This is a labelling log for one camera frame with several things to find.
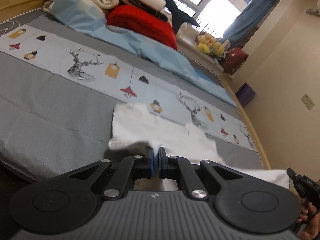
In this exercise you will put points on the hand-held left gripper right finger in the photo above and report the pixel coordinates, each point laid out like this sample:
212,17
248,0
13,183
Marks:
161,163

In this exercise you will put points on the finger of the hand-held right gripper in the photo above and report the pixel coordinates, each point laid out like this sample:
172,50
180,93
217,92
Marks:
296,181

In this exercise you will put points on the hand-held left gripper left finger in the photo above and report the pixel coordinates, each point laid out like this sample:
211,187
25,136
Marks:
150,163

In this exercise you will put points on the white towel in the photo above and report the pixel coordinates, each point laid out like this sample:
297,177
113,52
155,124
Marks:
155,132

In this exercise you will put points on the person's right hand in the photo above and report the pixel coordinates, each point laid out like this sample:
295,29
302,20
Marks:
312,230

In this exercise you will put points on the purple box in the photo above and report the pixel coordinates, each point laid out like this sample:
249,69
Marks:
245,95

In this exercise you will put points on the light blue quilt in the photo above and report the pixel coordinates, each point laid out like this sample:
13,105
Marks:
155,52

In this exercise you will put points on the dark red bag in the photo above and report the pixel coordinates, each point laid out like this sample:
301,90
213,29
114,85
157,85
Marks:
233,60

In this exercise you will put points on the round yellow plush toy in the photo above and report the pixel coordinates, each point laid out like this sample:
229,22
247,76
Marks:
218,48

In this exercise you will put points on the yellow duck plush toy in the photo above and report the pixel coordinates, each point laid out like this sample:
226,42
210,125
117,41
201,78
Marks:
205,42

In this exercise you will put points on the red blanket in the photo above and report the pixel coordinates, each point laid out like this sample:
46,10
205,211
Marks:
147,25

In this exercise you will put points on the dark teal shark plush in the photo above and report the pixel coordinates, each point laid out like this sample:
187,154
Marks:
180,12

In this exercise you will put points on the blue curtain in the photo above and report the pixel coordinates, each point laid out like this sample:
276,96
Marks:
250,17

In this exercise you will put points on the window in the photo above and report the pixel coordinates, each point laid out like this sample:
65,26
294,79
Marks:
220,2

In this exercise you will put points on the wooden bed side rail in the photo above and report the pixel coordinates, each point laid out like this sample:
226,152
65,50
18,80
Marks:
252,125

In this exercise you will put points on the beige wall socket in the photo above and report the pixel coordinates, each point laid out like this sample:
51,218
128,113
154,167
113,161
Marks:
308,102

